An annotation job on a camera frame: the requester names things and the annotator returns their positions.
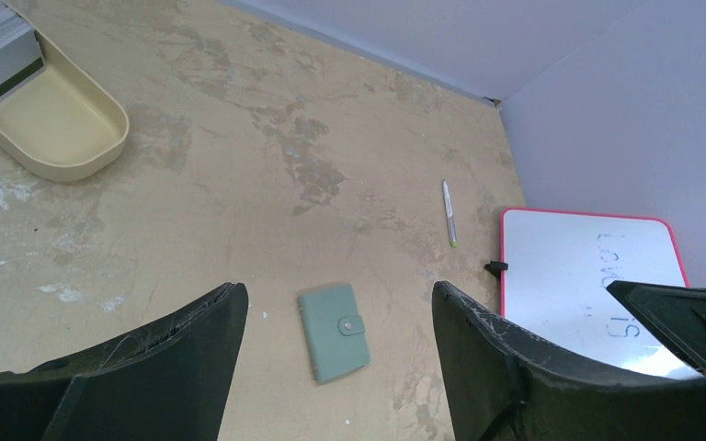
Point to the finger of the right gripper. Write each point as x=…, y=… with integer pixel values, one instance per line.
x=675, y=316

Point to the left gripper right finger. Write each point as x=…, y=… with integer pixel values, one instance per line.
x=505, y=383

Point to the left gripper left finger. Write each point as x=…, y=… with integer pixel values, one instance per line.
x=166, y=380

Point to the green card holder wallet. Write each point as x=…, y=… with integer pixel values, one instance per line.
x=334, y=332

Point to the small black clip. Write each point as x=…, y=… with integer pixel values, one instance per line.
x=496, y=268

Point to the pink framed whiteboard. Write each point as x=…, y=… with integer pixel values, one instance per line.
x=559, y=265

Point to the white marker pen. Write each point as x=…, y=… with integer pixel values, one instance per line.
x=453, y=237

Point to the beige oval tray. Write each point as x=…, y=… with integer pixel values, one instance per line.
x=61, y=124

